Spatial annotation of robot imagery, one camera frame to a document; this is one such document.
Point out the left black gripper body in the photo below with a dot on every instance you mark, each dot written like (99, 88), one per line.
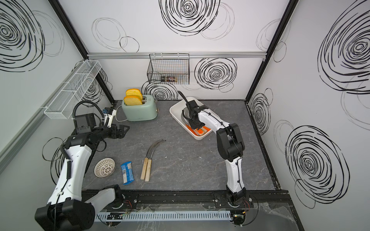
(105, 132)

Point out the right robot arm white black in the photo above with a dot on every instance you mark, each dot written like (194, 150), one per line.
(230, 146)

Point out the white mesh wall shelf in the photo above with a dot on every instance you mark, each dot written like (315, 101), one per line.
(73, 90)

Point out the front yellow toast slice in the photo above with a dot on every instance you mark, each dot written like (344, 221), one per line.
(132, 100)

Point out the black wire wall basket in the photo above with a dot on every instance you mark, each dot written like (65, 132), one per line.
(169, 64)

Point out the white rectangular storage box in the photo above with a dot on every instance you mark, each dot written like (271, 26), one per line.
(176, 113)

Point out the white slotted cable duct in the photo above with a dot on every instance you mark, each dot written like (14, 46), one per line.
(108, 217)

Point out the white round sink strainer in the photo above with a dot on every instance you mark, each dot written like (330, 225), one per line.
(104, 168)

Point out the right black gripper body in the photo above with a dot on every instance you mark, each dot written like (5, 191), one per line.
(194, 124)

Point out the mint green toaster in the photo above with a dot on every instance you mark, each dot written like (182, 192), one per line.
(147, 111)

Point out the yellow toast slice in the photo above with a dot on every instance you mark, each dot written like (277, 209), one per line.
(132, 100)
(134, 92)

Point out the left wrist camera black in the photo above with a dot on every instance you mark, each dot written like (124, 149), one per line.
(85, 123)

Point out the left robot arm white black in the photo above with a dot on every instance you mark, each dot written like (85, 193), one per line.
(65, 209)

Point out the small jar in basket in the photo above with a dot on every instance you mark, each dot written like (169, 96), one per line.
(170, 79)

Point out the rear yellow toast slice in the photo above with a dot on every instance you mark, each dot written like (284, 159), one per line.
(134, 92)

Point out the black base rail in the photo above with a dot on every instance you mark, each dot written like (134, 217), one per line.
(213, 198)

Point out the blue snack packet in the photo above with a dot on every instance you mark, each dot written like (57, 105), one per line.
(127, 173)

